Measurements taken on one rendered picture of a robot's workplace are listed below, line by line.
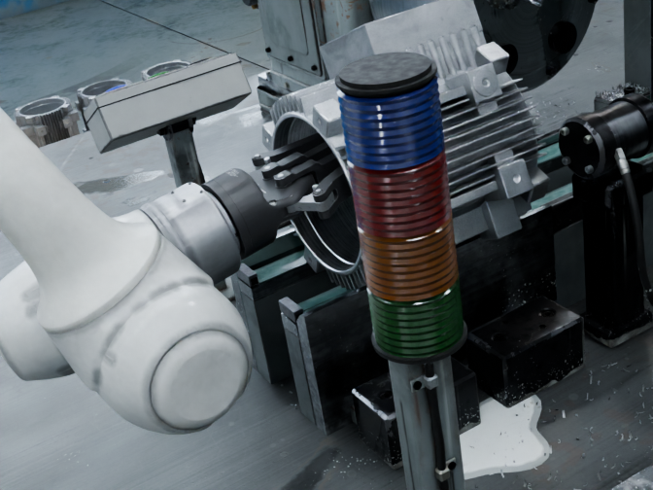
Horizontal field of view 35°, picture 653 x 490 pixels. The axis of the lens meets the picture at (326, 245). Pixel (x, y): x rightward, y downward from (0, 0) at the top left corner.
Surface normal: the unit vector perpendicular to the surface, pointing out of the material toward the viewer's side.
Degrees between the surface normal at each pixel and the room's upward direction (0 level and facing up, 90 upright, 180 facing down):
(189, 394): 90
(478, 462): 0
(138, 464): 0
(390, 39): 67
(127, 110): 62
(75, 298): 57
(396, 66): 0
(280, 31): 90
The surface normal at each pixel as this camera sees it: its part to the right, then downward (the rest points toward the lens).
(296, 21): -0.85, 0.36
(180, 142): 0.51, 0.33
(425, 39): 0.41, -0.03
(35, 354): 0.02, 0.45
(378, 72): -0.14, -0.87
